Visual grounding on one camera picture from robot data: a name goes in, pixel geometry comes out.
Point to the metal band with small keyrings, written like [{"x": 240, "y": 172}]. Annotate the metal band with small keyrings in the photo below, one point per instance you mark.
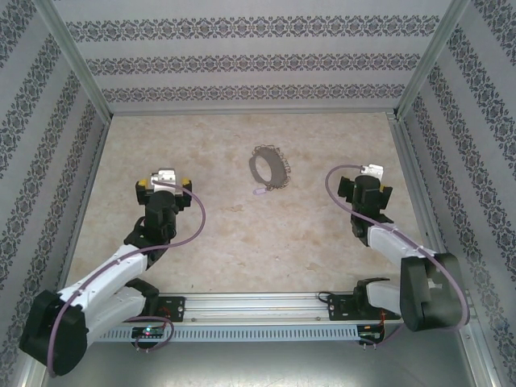
[{"x": 280, "y": 169}]

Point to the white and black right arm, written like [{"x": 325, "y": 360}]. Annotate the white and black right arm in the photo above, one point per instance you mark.
[{"x": 431, "y": 294}]

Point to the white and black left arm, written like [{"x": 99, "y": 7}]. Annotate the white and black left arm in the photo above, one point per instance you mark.
[{"x": 101, "y": 282}]

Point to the grey metal sheet panel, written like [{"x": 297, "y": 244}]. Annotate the grey metal sheet panel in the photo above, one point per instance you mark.
[{"x": 258, "y": 367}]

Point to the aluminium table side rail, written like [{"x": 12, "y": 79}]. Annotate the aluminium table side rail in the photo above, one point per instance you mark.
[
  {"x": 84, "y": 201},
  {"x": 425, "y": 197}
]

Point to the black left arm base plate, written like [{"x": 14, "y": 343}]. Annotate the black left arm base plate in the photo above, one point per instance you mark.
[{"x": 177, "y": 308}]

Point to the long aluminium table edge rail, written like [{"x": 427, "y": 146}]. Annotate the long aluminium table edge rail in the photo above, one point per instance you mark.
[{"x": 254, "y": 109}]

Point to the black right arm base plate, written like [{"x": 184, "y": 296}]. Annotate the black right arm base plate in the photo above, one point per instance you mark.
[{"x": 342, "y": 308}]

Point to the aluminium mounting rail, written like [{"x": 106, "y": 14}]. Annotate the aluminium mounting rail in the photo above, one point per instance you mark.
[{"x": 258, "y": 306}]

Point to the aluminium frame post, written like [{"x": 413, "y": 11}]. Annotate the aluminium frame post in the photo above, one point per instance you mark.
[
  {"x": 77, "y": 52},
  {"x": 431, "y": 52}
]

